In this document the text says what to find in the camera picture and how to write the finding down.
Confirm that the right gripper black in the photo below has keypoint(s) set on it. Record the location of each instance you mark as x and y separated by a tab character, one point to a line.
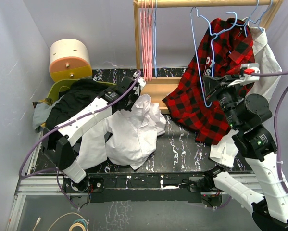
221	83

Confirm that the pink wire hanger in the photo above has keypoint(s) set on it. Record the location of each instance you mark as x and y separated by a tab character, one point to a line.
146	16

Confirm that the blue hanger holding shirts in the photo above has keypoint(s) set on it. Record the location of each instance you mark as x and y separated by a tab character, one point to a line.
249	19

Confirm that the aluminium frame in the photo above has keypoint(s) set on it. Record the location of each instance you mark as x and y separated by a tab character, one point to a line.
41	204

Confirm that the wooden clothes rack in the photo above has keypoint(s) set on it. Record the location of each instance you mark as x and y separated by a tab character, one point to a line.
159	87

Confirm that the black garment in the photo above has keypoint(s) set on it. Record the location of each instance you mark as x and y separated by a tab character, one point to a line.
59	114

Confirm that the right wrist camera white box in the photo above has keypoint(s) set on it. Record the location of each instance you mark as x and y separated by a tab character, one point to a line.
246	75

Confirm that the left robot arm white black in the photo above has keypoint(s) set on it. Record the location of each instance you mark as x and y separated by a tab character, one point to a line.
57	144

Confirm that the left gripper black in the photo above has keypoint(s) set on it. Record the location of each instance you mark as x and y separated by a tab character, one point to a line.
129	108

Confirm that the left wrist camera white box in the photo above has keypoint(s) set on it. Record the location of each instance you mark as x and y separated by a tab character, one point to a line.
139	82

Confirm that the cream white hanging shirt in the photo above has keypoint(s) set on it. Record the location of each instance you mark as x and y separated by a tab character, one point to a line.
225	151

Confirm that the grey garment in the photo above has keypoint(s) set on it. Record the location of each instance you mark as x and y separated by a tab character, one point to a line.
41	114

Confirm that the cream orange yellow cylinder container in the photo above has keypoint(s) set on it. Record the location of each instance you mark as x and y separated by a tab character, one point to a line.
69	59

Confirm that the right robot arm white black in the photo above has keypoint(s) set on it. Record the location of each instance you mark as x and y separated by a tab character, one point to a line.
269	209

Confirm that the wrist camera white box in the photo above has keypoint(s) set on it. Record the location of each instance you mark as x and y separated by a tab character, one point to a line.
139	82
246	75

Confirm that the olive green basket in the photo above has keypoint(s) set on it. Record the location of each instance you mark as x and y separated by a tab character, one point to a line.
56	89

